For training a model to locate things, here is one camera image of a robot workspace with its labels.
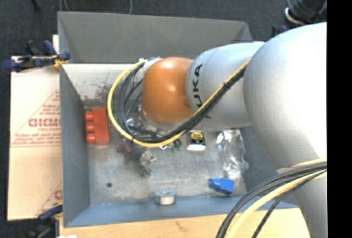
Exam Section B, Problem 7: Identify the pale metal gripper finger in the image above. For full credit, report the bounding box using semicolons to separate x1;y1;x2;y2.
139;148;158;178
116;139;139;165

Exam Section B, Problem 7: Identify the red toy building brick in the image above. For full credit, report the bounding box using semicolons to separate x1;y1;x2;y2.
84;108;111;146

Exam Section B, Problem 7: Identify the blue plastic block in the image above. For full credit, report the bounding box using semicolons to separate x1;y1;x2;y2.
208;176;235;196

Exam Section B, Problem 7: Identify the clear plastic wrapper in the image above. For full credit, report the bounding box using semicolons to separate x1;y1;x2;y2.
215;129;250;180

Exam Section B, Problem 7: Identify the grey metal bin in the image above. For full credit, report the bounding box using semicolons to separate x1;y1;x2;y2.
57;10;298;228

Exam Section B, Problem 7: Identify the brown cardboard board red print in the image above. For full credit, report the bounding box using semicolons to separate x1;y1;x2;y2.
6;63;64;222

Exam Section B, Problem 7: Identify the silver metal ring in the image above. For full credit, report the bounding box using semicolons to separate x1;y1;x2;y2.
153;190;177;206

